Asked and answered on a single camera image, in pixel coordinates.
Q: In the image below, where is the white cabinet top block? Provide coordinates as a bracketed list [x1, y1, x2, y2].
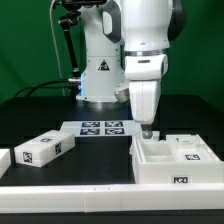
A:
[14, 130, 75, 167]

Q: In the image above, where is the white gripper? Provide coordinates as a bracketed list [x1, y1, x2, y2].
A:
[125, 54, 168, 138]

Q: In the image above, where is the white front fence rail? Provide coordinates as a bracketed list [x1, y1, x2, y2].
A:
[0, 183, 224, 213]

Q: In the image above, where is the black cable bundle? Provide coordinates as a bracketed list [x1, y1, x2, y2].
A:
[13, 79, 83, 98]

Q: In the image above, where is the grey hanging cable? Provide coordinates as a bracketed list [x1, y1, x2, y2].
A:
[49, 0, 67, 98]

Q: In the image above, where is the white left fence piece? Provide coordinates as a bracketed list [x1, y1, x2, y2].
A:
[0, 149, 11, 178]

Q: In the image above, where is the white cabinet door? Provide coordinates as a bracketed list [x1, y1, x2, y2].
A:
[166, 135, 214, 162]
[140, 131, 160, 141]

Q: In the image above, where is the white cabinet body box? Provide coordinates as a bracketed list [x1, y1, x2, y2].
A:
[130, 136, 224, 184]

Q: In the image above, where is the white marker base plate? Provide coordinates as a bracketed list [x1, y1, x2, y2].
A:
[61, 120, 141, 137]

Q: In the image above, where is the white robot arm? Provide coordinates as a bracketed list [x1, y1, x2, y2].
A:
[77, 0, 186, 138]

